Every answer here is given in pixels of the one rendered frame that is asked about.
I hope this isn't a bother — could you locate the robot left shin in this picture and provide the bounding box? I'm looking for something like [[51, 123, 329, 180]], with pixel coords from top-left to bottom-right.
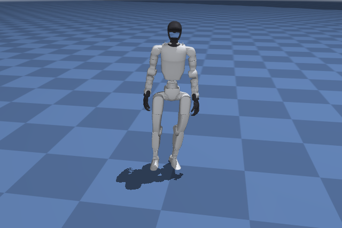
[[172, 132, 184, 159]]

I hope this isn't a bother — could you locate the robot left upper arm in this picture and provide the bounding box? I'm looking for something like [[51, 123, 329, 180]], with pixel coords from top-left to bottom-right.
[[185, 46, 197, 78]]

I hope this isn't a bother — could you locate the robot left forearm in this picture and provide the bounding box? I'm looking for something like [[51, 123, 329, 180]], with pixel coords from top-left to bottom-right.
[[190, 71, 199, 98]]

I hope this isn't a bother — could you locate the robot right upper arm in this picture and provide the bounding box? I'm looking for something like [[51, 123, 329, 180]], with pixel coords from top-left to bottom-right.
[[147, 45, 162, 76]]

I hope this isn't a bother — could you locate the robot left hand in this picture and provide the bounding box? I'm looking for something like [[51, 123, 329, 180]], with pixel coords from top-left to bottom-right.
[[191, 94, 199, 116]]

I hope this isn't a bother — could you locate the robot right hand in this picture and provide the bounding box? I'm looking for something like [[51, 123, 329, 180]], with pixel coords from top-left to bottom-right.
[[143, 90, 150, 111]]

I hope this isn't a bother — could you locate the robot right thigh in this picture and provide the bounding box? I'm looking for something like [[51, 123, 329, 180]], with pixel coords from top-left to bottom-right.
[[152, 91, 165, 135]]

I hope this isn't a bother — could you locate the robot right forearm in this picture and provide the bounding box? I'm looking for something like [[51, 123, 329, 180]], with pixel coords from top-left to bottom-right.
[[144, 68, 154, 94]]

